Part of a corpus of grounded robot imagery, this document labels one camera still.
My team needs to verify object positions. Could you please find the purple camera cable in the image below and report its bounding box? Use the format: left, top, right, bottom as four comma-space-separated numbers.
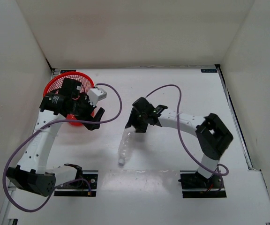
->
3, 83, 123, 213
145, 84, 230, 177

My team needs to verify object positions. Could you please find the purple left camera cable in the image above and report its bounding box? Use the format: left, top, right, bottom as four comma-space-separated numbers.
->
3, 83, 123, 213

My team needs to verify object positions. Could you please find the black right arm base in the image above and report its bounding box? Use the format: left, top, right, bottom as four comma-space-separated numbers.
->
178, 171, 227, 199

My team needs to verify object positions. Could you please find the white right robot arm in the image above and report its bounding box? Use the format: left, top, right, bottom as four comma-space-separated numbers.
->
125, 97, 233, 188

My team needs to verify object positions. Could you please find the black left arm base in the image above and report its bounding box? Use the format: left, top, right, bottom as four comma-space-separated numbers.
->
54, 164, 98, 197

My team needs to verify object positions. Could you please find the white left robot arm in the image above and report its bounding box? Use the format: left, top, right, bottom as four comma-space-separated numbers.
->
3, 77, 107, 197

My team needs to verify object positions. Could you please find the aluminium table frame rail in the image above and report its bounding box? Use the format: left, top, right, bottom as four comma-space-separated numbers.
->
0, 67, 60, 225

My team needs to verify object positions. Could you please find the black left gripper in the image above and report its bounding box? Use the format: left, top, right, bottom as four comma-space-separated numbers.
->
68, 92, 105, 130

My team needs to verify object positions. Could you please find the red mesh plastic bin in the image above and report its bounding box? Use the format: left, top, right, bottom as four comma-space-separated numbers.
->
38, 71, 96, 129

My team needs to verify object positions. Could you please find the clear plastic bottle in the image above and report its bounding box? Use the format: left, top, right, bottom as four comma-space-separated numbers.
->
118, 127, 136, 168

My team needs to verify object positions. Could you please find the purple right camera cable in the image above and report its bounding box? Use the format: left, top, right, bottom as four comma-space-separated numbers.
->
145, 84, 230, 177

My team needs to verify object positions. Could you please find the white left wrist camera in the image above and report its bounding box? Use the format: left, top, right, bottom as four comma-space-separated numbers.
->
87, 87, 107, 106

